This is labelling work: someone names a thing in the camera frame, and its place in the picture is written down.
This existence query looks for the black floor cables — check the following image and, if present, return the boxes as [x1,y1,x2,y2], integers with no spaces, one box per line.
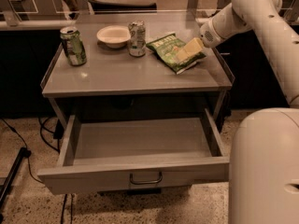
[0,115,76,224]

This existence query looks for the open grey top drawer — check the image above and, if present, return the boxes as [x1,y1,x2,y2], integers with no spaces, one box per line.
[37,111,229,194]

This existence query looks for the green jalapeno chip bag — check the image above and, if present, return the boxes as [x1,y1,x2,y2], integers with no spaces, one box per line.
[146,34,206,75]

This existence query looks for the metal drawer handle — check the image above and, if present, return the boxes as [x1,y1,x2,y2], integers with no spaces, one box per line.
[129,172,163,186]

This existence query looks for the white bowl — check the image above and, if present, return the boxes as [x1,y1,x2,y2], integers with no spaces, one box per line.
[96,25,131,49]

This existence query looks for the grey cabinet table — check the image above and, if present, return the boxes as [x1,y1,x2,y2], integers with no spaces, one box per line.
[42,11,234,124]

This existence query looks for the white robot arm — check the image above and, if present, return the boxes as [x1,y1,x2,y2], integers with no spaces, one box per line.
[200,0,299,224]

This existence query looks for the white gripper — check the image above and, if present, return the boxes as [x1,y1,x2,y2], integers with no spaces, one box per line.
[176,19,224,63]

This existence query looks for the green soda can left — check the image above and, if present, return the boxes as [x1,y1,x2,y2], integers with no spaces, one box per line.
[60,26,87,66]

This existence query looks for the white green soda can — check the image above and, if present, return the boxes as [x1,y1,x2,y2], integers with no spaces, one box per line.
[128,21,146,57]

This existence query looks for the black floor stand bar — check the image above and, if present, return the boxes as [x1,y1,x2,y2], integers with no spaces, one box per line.
[0,147,31,207]

